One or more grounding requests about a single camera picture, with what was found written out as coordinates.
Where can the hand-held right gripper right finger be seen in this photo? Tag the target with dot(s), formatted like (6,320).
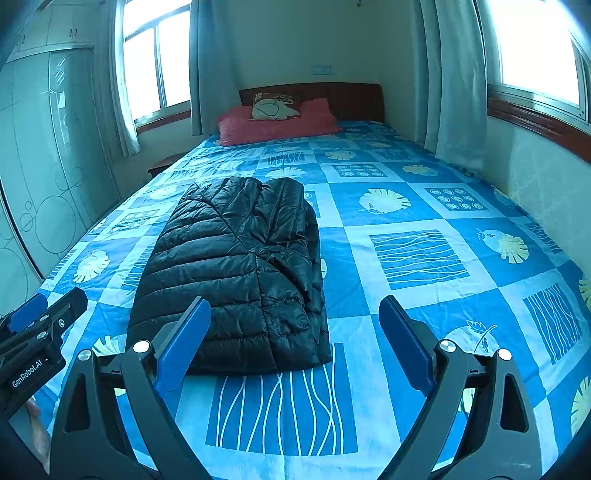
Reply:
(406,344)

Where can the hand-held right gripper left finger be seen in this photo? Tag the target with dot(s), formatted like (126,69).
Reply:
(182,346)

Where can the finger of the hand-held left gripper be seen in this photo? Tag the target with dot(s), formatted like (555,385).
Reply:
(67,311)
(27,314)

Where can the black quilted puffer jacket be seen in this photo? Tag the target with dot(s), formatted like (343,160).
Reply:
(240,258)

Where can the person's left hand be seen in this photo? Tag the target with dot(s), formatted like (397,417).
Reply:
(38,429)

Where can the bed with blue patterned sheet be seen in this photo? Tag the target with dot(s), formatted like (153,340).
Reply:
(415,207)

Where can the pale wardrobe with circle pattern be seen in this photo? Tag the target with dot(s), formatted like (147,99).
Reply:
(37,161)

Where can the wooden nightstand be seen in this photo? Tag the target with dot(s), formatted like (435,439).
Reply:
(164,165)

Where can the narrow pale curtain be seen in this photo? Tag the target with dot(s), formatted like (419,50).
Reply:
(124,134)

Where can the short brown wooden window sill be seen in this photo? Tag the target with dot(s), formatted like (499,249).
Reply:
(157,121)

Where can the red pillow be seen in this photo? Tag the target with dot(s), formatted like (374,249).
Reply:
(240,130)

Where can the dark wooden headboard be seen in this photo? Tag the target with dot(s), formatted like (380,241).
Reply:
(355,101)

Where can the cream printed cushion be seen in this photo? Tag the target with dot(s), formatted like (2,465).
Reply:
(272,108)

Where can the long white curtain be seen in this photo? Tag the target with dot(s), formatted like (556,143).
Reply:
(457,92)

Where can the long brown wooden window sill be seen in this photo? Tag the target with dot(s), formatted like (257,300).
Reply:
(531,115)

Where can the small white-framed window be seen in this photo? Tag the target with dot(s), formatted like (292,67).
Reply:
(152,60)

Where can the grey pale curtain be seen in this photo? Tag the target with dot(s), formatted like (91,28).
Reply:
(210,69)

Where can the wide white-framed window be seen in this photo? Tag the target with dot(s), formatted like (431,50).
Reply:
(531,46)

